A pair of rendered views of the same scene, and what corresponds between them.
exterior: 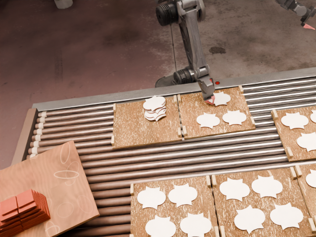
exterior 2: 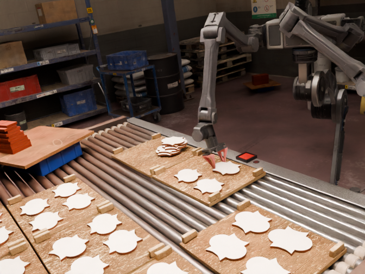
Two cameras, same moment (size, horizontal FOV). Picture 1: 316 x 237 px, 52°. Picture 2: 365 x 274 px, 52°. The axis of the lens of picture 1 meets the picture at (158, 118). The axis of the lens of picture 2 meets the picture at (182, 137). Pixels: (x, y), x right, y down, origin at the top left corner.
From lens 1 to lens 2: 1.66 m
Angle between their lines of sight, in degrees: 48
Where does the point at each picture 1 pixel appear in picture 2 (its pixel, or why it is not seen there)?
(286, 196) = (119, 261)
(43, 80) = not seen: hidden behind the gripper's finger
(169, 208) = (60, 203)
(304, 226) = not seen: outside the picture
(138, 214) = (45, 193)
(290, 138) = (217, 231)
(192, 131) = (164, 175)
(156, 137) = (140, 164)
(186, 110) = (190, 162)
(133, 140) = (127, 158)
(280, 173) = (152, 244)
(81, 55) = (276, 147)
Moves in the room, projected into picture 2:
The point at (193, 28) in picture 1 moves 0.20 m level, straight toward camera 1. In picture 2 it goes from (206, 60) to (168, 69)
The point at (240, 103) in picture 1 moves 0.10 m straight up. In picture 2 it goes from (237, 181) to (236, 160)
